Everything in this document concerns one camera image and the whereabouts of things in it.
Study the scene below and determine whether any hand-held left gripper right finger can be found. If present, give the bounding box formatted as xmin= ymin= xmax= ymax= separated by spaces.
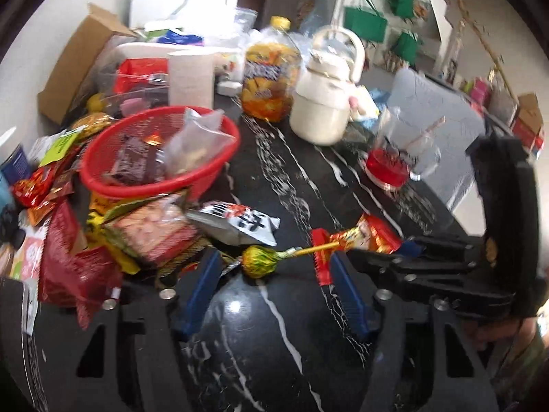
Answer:
xmin=330 ymin=249 xmax=500 ymax=412

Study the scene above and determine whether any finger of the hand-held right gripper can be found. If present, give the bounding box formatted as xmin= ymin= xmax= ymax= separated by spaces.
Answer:
xmin=347 ymin=251 xmax=514 ymax=317
xmin=401 ymin=235 xmax=488 ymax=267

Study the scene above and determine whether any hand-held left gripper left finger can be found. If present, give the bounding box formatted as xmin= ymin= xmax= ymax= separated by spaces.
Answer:
xmin=75 ymin=247 xmax=224 ymax=412

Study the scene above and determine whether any yellow green lollipop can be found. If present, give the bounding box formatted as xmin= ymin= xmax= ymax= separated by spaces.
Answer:
xmin=221 ymin=240 xmax=341 ymax=281

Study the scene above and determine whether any small red gold snack packet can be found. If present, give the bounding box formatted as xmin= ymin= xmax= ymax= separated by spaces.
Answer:
xmin=309 ymin=214 xmax=405 ymax=287

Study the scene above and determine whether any pink cracker packet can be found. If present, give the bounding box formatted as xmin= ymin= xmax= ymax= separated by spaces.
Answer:
xmin=103 ymin=193 xmax=207 ymax=271

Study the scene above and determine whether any white red snack packet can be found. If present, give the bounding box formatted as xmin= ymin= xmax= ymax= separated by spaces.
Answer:
xmin=186 ymin=199 xmax=281 ymax=247

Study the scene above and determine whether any red plastic basket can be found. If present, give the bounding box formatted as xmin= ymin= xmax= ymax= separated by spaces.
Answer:
xmin=80 ymin=106 xmax=241 ymax=202

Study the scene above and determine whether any yellow snack packet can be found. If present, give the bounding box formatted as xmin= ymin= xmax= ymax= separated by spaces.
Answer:
xmin=87 ymin=193 xmax=142 ymax=275

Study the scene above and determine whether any large dark red snack packet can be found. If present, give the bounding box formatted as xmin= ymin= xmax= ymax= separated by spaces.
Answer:
xmin=38 ymin=199 xmax=125 ymax=331

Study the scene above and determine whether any brown chocolate snack packet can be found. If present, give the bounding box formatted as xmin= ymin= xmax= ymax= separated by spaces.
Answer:
xmin=103 ymin=135 xmax=166 ymax=185

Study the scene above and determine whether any clear zip bag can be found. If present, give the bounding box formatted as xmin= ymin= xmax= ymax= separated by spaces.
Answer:
xmin=162 ymin=108 xmax=238 ymax=176

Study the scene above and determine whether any person's right forearm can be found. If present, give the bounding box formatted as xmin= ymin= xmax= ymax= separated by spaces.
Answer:
xmin=489 ymin=318 xmax=549 ymax=412

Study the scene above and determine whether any person's right hand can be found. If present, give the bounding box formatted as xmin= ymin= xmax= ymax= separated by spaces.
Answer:
xmin=465 ymin=320 xmax=526 ymax=353

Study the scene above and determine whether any small cardboard box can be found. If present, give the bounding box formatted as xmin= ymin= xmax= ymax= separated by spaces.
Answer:
xmin=512 ymin=92 xmax=545 ymax=147

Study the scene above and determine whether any glass mug with red drink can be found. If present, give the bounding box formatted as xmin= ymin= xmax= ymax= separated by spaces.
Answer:
xmin=364 ymin=107 xmax=442 ymax=192

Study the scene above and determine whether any thin stir stick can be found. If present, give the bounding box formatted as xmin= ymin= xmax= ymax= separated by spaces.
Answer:
xmin=403 ymin=116 xmax=447 ymax=147

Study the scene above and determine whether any grey chair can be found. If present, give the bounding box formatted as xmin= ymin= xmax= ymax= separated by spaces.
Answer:
xmin=386 ymin=68 xmax=492 ymax=215

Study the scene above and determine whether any pink box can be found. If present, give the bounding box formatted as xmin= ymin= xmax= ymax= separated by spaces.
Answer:
xmin=469 ymin=78 xmax=492 ymax=104

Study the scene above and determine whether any blue plastic bag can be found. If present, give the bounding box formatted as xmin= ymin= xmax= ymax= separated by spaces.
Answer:
xmin=369 ymin=88 xmax=393 ymax=108

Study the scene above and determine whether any orange brown sachet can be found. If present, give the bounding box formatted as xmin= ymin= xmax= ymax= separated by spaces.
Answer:
xmin=28 ymin=182 xmax=73 ymax=226

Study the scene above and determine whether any red candy packet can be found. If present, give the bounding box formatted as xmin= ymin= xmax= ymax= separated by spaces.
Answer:
xmin=51 ymin=146 xmax=86 ymax=181
xmin=11 ymin=167 xmax=56 ymax=209

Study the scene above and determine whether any white kettle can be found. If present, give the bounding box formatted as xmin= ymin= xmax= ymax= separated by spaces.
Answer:
xmin=289 ymin=26 xmax=366 ymax=146

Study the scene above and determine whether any patterned tote bag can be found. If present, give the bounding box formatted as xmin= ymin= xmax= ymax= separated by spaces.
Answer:
xmin=373 ymin=45 xmax=404 ymax=71

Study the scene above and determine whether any yellow mesh snack bag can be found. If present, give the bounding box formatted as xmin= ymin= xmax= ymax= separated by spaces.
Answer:
xmin=71 ymin=112 xmax=114 ymax=138

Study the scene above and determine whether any green yellow packet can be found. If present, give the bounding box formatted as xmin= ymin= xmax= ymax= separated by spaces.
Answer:
xmin=38 ymin=131 xmax=84 ymax=168

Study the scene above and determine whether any black hair claw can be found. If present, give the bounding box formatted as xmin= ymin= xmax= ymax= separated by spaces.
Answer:
xmin=0 ymin=204 xmax=26 ymax=245

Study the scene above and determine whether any clear plastic container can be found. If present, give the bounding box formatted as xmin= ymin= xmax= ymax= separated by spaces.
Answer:
xmin=96 ymin=58 xmax=170 ymax=114

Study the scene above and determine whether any white toilet paper roll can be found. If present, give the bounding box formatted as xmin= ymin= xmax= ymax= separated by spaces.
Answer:
xmin=166 ymin=49 xmax=216 ymax=110

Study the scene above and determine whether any orange iced tea bottle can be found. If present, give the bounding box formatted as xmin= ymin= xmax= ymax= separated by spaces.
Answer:
xmin=240 ymin=16 xmax=302 ymax=123

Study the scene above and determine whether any red bag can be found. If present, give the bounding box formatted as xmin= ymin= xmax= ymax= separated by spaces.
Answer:
xmin=117 ymin=58 xmax=169 ymax=91

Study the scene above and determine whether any large green tote bag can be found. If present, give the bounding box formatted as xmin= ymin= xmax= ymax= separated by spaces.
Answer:
xmin=343 ymin=5 xmax=389 ymax=44

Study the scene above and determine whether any white plastic lid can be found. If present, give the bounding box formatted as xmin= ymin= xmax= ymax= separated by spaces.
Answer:
xmin=112 ymin=42 xmax=172 ymax=63

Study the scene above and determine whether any blue tissue pack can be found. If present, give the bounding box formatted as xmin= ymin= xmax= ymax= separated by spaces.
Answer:
xmin=156 ymin=29 xmax=204 ymax=48

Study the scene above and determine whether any open cardboard box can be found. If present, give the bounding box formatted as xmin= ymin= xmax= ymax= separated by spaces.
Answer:
xmin=38 ymin=3 xmax=138 ymax=126

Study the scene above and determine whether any clear plastic bag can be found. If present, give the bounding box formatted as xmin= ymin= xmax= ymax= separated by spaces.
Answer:
xmin=234 ymin=8 xmax=260 ymax=35

